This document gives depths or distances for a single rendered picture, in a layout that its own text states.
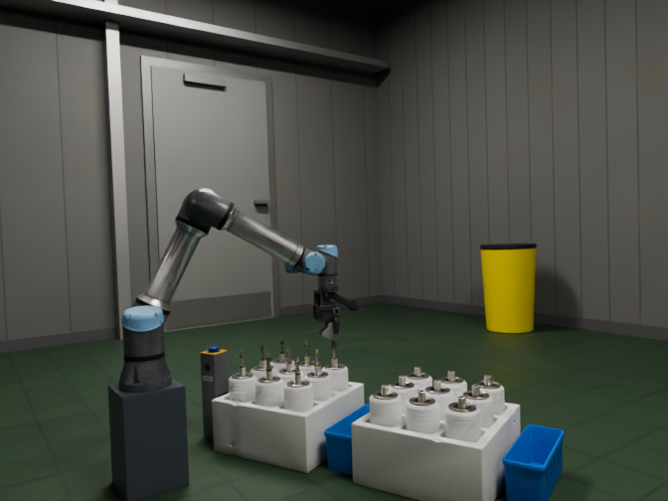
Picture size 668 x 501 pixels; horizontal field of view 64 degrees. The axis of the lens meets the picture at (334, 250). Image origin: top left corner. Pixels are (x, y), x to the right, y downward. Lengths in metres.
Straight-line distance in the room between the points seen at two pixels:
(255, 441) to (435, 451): 0.62
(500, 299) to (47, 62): 3.62
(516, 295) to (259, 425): 2.48
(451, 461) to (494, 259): 2.51
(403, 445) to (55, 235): 3.28
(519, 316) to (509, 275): 0.29
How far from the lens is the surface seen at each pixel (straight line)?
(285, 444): 1.79
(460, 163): 4.84
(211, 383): 2.05
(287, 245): 1.71
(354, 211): 5.38
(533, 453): 1.88
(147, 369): 1.67
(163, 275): 1.79
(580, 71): 4.29
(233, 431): 1.92
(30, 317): 4.32
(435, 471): 1.56
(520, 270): 3.89
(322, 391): 1.86
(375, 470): 1.65
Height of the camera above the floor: 0.74
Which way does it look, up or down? 2 degrees down
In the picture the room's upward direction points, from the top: 2 degrees counter-clockwise
